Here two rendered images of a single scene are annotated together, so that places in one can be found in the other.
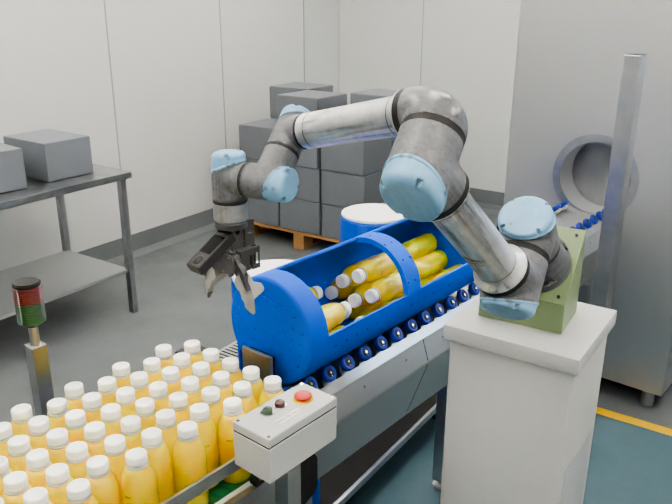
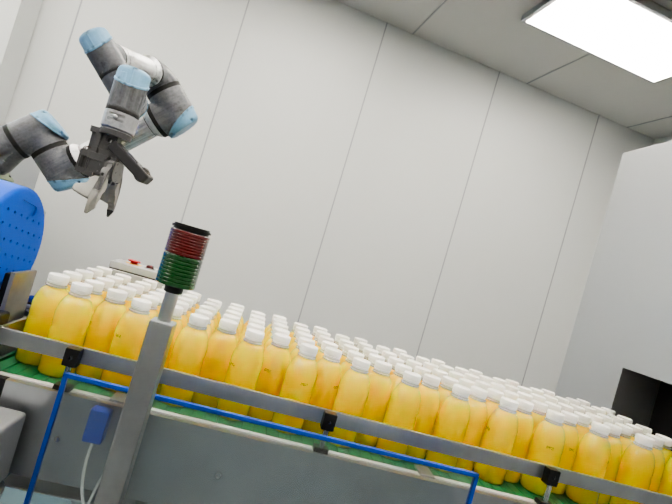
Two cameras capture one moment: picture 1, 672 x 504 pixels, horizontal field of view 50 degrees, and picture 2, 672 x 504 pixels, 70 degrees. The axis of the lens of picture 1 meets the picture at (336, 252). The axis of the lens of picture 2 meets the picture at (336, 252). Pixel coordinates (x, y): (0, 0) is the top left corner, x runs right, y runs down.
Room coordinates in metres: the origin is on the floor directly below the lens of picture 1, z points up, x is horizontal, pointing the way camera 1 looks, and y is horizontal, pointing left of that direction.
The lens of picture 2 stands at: (1.95, 1.42, 1.27)
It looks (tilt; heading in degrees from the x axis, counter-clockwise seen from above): 1 degrees up; 222
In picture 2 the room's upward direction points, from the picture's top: 17 degrees clockwise
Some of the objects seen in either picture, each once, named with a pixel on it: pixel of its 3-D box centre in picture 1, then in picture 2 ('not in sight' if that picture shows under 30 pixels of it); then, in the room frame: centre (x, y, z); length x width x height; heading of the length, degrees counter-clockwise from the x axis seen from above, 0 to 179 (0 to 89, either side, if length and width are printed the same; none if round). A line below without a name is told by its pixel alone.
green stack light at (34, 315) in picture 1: (30, 311); (179, 270); (1.53, 0.71, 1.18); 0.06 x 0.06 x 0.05
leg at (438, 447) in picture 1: (443, 419); not in sight; (2.45, -0.43, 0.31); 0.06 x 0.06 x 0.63; 50
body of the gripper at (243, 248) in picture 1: (234, 246); (105, 155); (1.51, 0.23, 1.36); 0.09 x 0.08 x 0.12; 140
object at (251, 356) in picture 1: (259, 372); (13, 296); (1.60, 0.19, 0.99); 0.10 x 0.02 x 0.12; 50
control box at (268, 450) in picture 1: (286, 429); (146, 284); (1.25, 0.10, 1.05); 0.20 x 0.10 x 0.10; 140
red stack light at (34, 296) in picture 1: (27, 293); (187, 243); (1.53, 0.71, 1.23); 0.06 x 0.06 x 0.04
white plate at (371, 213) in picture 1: (374, 213); not in sight; (2.87, -0.16, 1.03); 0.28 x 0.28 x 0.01
